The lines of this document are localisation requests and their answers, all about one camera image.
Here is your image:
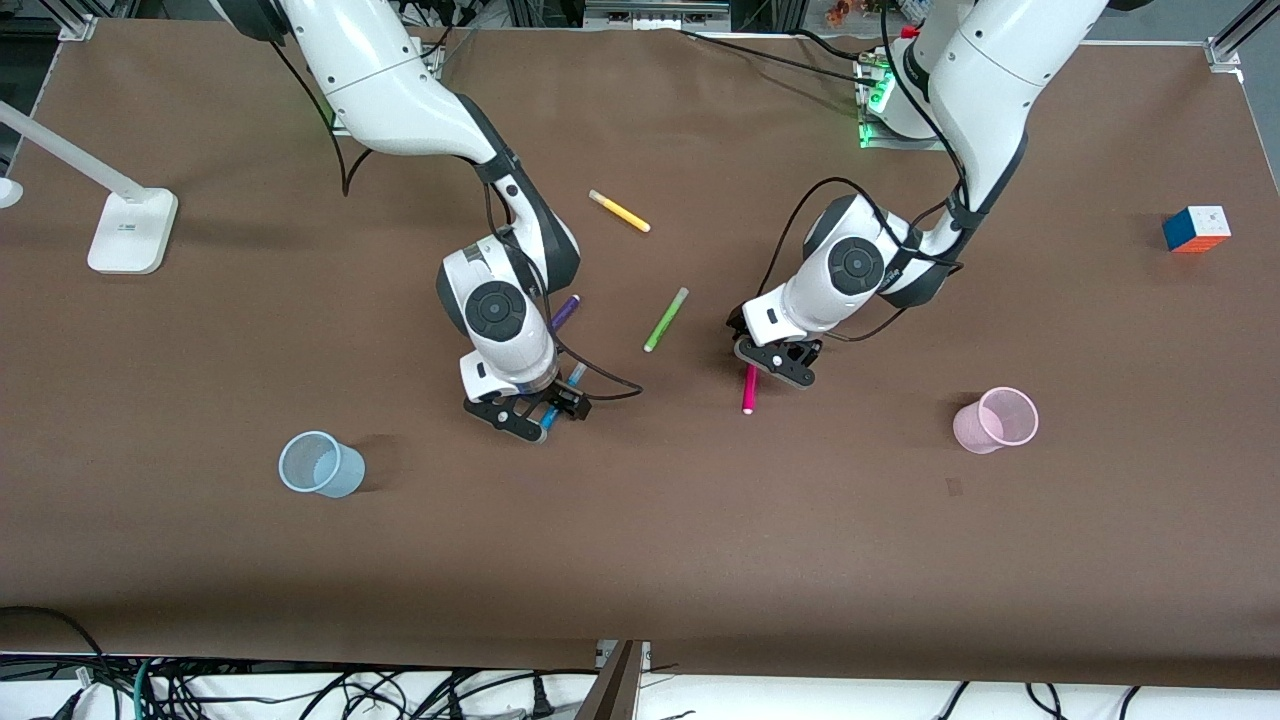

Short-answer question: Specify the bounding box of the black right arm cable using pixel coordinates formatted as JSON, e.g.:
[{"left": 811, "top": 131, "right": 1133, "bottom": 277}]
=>
[{"left": 268, "top": 30, "right": 644, "bottom": 403}]

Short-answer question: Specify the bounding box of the blue marker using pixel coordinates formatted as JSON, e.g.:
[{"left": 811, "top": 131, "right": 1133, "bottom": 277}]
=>
[{"left": 538, "top": 361, "right": 589, "bottom": 434}]

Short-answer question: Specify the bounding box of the aluminium frame profile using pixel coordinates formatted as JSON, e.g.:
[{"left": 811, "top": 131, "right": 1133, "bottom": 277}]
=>
[
  {"left": 1205, "top": 0, "right": 1280, "bottom": 71},
  {"left": 55, "top": 0, "right": 101, "bottom": 41}
]

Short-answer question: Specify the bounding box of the black looped floor cable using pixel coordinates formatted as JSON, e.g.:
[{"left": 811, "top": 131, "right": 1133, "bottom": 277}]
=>
[{"left": 0, "top": 605, "right": 109, "bottom": 691}]

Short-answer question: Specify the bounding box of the green marker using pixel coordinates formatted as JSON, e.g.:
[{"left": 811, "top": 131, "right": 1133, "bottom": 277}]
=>
[{"left": 643, "top": 287, "right": 691, "bottom": 354}]

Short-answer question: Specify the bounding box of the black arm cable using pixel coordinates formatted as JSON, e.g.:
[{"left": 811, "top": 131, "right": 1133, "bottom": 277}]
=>
[
  {"left": 768, "top": 0, "right": 969, "bottom": 346},
  {"left": 268, "top": 30, "right": 644, "bottom": 403}
]

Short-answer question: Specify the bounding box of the colourful puzzle cube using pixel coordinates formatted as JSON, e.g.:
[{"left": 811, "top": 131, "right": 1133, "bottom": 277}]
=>
[{"left": 1162, "top": 205, "right": 1232, "bottom": 254}]

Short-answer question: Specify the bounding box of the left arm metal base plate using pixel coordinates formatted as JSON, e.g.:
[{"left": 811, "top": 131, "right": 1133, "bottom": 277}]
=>
[{"left": 857, "top": 50, "right": 949, "bottom": 152}]

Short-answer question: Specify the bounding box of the yellow marker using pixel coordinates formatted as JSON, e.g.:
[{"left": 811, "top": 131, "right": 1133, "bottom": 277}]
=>
[{"left": 588, "top": 189, "right": 652, "bottom": 234}]

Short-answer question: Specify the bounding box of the blue plastic cup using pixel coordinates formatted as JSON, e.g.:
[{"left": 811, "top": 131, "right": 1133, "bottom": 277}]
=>
[{"left": 278, "top": 430, "right": 367, "bottom": 499}]

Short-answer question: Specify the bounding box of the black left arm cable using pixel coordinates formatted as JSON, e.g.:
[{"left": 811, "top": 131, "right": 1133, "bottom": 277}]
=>
[{"left": 768, "top": 0, "right": 969, "bottom": 346}]

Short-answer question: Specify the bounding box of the dark table leg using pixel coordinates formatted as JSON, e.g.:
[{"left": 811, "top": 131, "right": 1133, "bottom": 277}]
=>
[{"left": 573, "top": 640, "right": 646, "bottom": 720}]

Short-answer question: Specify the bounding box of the pink plastic cup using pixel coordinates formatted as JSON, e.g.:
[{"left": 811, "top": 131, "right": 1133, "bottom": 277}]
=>
[{"left": 952, "top": 386, "right": 1040, "bottom": 455}]

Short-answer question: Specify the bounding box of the grey metal box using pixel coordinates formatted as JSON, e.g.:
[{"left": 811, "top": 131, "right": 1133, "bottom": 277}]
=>
[{"left": 584, "top": 0, "right": 732, "bottom": 32}]

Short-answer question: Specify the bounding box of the white desk lamp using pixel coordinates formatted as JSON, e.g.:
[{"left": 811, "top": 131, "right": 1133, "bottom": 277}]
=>
[{"left": 0, "top": 100, "right": 180, "bottom": 276}]

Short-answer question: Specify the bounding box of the long black table cable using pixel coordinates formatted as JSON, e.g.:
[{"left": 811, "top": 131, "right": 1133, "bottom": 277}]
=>
[{"left": 680, "top": 28, "right": 886, "bottom": 81}]

